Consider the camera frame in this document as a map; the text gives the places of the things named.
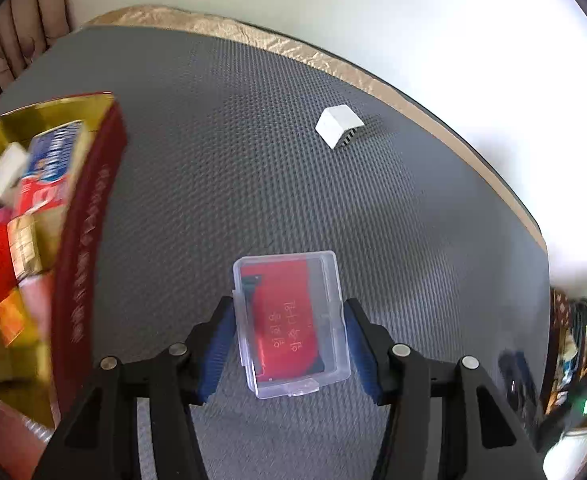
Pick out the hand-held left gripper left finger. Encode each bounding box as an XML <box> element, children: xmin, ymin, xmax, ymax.
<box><xmin>31</xmin><ymin>296</ymin><xmax>237</xmax><ymax>480</ymax></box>

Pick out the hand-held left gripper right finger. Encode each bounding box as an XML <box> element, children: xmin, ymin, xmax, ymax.
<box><xmin>343</xmin><ymin>297</ymin><xmax>547</xmax><ymax>480</ymax></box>

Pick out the clear plastic case red card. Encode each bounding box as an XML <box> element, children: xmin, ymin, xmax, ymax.
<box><xmin>232</xmin><ymin>250</ymin><xmax>351</xmax><ymax>400</ymax></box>

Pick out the red and gold box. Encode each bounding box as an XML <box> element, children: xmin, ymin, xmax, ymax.
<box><xmin>0</xmin><ymin>92</ymin><xmax>128</xmax><ymax>428</ymax></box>

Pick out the cluttered shelf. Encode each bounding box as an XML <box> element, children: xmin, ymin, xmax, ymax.
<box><xmin>551</xmin><ymin>285</ymin><xmax>587</xmax><ymax>411</ymax></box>

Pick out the light pink item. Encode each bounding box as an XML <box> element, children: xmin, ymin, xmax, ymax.
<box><xmin>18</xmin><ymin>270</ymin><xmax>57</xmax><ymax>331</ymax></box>

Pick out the white box with striped side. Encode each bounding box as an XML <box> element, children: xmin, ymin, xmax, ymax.
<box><xmin>315</xmin><ymin>104</ymin><xmax>365</xmax><ymax>150</ymax></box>

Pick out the blue and red carton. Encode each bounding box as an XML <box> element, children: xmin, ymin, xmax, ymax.
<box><xmin>14</xmin><ymin>120</ymin><xmax>87</xmax><ymax>216</ymax></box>

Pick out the small white block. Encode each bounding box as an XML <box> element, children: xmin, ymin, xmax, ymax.
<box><xmin>0</xmin><ymin>142</ymin><xmax>30</xmax><ymax>206</ymax></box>

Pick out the beige curtain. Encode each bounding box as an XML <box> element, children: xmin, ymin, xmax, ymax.
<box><xmin>0</xmin><ymin>0</ymin><xmax>74</xmax><ymax>116</ymax></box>

